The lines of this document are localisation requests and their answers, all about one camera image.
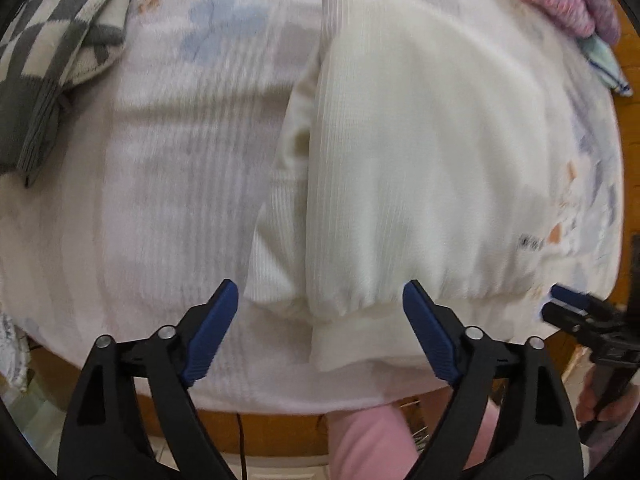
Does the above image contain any right hand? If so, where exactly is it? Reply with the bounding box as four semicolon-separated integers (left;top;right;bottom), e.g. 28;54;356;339
575;366;639;424

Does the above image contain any teal blue pillow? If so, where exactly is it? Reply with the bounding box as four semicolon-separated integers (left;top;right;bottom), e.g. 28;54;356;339
577;35;634;98

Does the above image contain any black cable on floor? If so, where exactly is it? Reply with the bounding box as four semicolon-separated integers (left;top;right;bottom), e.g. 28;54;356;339
233;410;249;480

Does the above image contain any white sweater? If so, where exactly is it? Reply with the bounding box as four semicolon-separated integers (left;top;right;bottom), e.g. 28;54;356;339
245;0;570;372

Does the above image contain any checkered grey white garment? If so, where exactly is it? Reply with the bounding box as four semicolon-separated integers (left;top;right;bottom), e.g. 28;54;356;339
1;0;131;186

